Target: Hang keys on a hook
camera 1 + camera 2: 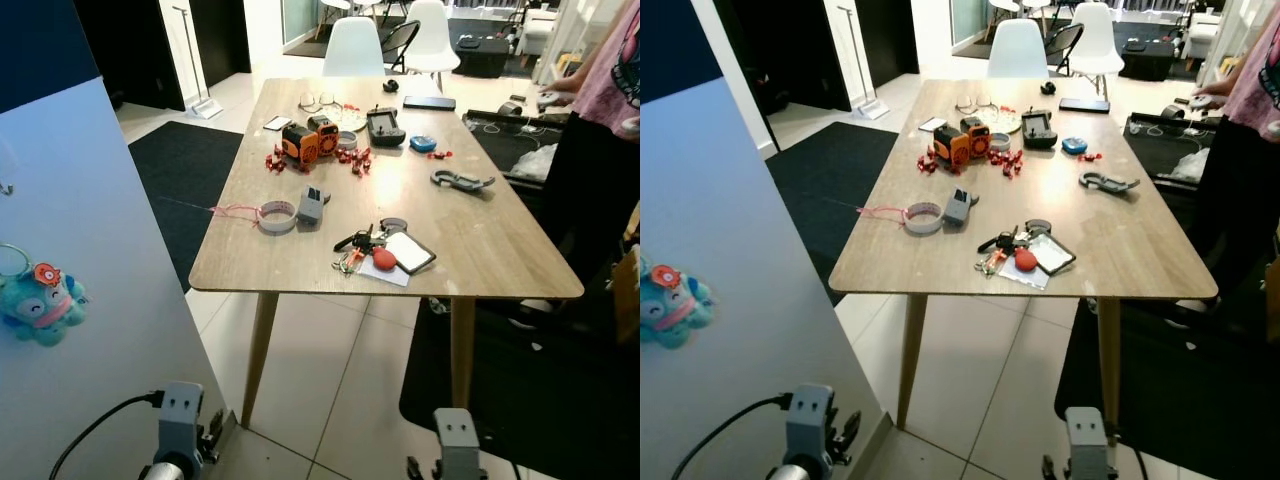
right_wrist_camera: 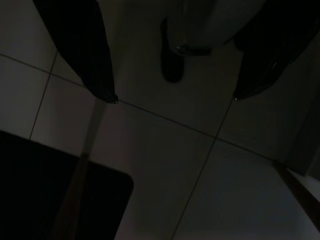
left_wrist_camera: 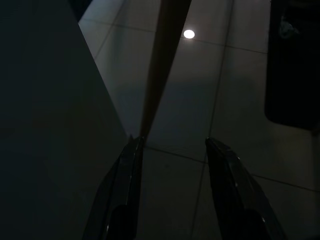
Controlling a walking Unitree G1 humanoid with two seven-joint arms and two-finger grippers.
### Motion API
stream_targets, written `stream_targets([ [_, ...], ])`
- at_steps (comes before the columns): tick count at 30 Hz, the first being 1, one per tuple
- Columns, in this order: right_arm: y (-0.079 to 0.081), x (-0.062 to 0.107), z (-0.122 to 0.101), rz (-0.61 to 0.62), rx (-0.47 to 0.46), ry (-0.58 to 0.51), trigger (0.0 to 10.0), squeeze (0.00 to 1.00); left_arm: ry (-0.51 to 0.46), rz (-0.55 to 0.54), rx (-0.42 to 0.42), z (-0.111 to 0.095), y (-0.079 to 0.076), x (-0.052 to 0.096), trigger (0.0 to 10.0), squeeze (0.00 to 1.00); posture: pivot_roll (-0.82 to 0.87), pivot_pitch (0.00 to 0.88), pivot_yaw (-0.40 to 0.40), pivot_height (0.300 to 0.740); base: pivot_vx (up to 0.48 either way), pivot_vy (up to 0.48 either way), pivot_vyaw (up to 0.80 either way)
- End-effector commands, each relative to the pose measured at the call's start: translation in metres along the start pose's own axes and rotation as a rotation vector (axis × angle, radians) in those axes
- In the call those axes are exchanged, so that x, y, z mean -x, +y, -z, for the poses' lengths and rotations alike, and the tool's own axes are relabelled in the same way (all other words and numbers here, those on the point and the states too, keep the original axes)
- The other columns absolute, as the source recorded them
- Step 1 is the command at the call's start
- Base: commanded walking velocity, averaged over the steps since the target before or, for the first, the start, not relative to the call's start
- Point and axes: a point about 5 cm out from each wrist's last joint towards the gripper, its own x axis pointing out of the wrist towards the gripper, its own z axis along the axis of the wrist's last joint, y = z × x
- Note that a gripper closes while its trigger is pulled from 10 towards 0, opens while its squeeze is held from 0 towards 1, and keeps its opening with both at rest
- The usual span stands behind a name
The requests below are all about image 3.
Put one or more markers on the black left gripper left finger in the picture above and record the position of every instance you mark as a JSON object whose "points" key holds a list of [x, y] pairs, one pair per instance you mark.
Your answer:
{"points": [[122, 190]]}

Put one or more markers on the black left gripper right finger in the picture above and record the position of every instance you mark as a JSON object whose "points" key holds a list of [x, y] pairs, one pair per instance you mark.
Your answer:
{"points": [[235, 190]]}

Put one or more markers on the white board panel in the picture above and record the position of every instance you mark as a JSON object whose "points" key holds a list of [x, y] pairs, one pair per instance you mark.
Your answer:
{"points": [[50, 100]]}

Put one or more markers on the black floor mat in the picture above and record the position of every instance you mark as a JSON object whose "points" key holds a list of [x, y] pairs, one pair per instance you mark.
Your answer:
{"points": [[292, 75]]}

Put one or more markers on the wooden table leg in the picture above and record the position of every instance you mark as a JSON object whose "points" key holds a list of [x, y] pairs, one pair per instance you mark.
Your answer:
{"points": [[165, 50]]}

